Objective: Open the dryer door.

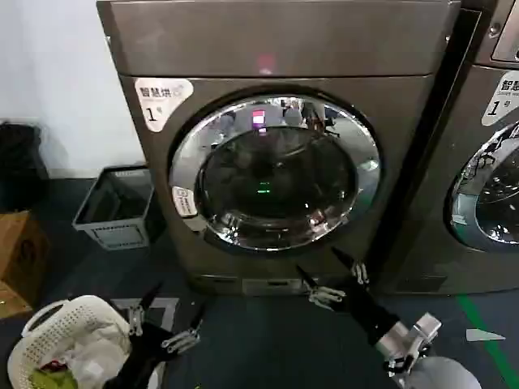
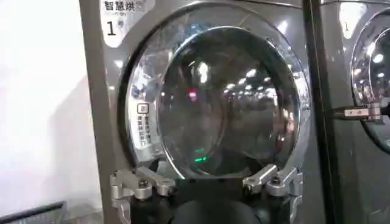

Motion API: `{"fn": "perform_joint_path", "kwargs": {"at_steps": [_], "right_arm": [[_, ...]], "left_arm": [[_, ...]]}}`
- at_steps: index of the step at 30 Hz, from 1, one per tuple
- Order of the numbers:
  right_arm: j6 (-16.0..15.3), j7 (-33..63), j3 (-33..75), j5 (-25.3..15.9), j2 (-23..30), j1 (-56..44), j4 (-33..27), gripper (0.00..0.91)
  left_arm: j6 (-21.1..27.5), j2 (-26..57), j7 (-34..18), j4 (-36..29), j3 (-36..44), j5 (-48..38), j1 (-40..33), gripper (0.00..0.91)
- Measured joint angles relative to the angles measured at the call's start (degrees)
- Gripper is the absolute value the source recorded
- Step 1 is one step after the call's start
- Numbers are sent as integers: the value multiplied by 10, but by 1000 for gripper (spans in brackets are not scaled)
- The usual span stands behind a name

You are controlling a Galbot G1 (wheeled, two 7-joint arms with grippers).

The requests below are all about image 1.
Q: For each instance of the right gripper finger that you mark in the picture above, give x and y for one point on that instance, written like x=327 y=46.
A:
x=357 y=273
x=320 y=295

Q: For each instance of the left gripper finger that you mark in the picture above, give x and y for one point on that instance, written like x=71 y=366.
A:
x=184 y=339
x=137 y=320

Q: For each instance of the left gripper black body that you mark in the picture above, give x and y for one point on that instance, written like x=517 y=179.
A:
x=140 y=352

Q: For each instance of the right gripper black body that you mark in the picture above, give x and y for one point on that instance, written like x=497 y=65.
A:
x=367 y=312

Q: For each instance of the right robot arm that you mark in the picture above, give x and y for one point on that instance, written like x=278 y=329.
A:
x=442 y=374

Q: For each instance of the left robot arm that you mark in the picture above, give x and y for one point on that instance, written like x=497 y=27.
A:
x=157 y=377

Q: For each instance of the white cloth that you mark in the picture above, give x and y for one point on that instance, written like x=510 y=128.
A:
x=103 y=352

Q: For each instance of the white perforated laundry basket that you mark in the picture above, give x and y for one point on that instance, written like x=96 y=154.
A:
x=69 y=324

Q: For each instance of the grey square plastic bin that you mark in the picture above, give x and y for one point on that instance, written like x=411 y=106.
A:
x=117 y=233

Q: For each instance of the red cloth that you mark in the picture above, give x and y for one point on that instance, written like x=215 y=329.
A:
x=50 y=363

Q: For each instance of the green cloth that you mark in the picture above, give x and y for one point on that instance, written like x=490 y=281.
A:
x=50 y=379

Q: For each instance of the green floor tape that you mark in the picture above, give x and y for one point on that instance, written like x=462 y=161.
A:
x=476 y=320

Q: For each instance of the white paper scrap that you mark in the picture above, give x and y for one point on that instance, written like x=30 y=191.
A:
x=480 y=335

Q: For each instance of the round glass dryer door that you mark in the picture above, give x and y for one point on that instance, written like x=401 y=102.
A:
x=275 y=182

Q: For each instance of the small white door sticker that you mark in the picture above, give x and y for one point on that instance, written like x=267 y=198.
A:
x=184 y=202

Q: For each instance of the brown cardboard box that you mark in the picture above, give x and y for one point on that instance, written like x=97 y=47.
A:
x=20 y=251

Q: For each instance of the grey dryer with knob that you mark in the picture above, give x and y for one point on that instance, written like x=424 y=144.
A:
x=446 y=142

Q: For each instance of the round chrome dryer door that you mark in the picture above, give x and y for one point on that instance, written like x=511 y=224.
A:
x=498 y=194

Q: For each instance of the black bag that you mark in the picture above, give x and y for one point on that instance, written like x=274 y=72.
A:
x=18 y=162

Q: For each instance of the white number label sticker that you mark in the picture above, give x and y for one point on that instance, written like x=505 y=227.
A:
x=160 y=99
x=500 y=101

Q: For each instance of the grey front-load dryer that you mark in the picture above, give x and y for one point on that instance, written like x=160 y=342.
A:
x=284 y=36

